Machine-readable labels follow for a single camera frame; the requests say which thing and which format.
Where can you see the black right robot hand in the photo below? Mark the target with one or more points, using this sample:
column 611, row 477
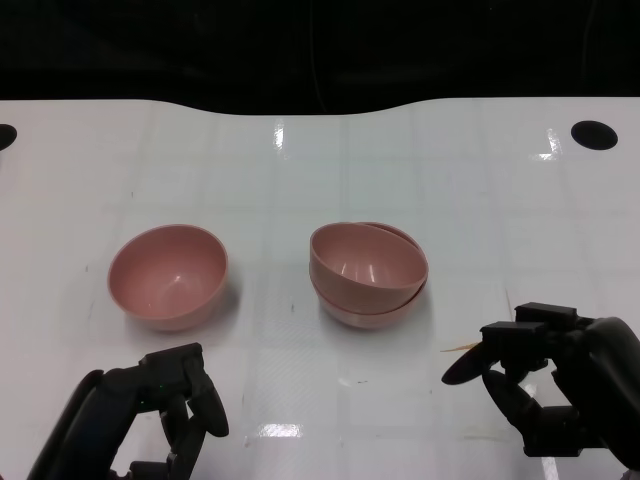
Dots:
column 605, row 360

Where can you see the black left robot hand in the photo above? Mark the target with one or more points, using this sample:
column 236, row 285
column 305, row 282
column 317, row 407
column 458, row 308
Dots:
column 120, row 395

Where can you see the pink plastic bowl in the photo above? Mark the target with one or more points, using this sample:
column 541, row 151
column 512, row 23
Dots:
column 167, row 275
column 370, row 317
column 365, row 260

